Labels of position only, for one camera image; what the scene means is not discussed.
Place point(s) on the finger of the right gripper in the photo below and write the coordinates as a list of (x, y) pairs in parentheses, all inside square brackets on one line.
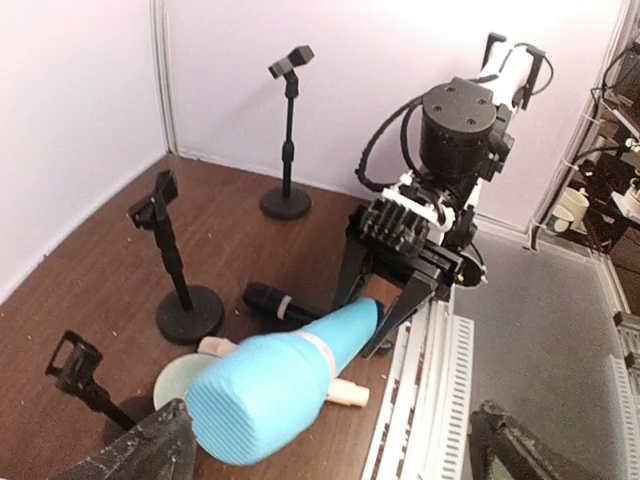
[(354, 273), (415, 293)]

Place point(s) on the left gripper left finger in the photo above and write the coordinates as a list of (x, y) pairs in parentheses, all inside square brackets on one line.
[(162, 446)]

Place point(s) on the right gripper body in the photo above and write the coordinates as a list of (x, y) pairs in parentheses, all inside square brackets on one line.
[(449, 264)]

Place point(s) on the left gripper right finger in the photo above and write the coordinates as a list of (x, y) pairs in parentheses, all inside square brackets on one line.
[(501, 447)]

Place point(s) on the blue toy microphone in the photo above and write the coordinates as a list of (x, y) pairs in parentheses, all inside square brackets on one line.
[(254, 400)]

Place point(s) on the black microphone stand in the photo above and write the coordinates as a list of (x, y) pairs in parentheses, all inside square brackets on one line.
[(287, 202), (189, 312), (76, 378)]

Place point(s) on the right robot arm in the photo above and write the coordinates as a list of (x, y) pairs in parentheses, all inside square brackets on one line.
[(454, 136)]

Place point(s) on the green ceramic bowl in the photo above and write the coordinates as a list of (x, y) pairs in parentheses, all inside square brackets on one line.
[(177, 376)]

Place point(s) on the black microphone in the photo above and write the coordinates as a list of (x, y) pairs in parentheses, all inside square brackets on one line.
[(276, 304)]

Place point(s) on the pink toy microphone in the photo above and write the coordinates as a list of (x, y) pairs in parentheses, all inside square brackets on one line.
[(342, 392)]

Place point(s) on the left aluminium frame post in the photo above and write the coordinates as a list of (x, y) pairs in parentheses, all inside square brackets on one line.
[(161, 58)]

